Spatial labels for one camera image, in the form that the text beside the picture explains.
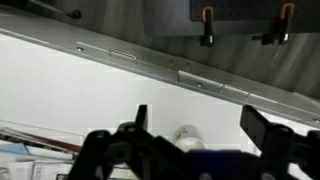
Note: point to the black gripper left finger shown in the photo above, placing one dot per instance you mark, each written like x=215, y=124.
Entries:
x=133, y=150

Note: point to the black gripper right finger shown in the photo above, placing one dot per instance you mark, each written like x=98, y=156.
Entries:
x=280, y=146

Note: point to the round lock of wide drawer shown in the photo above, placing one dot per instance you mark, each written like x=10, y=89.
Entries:
x=316, y=120

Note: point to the narrow white drawer front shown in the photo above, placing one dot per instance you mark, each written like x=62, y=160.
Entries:
x=150, y=65

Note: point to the round lock of medium drawer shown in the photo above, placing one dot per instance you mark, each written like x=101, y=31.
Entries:
x=199, y=84

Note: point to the medium white drawer front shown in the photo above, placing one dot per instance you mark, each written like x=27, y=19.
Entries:
x=210, y=85

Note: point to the stack of magazines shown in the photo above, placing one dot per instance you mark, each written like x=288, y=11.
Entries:
x=40, y=150

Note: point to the round lock of narrow drawer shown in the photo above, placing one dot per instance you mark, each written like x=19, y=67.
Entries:
x=79, y=49

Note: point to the black robot table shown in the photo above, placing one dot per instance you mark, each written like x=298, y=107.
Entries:
x=166, y=26

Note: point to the black perforated mounting board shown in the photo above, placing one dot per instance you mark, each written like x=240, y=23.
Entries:
x=240, y=10

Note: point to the black stand foot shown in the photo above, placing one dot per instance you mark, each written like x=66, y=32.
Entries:
x=75, y=14

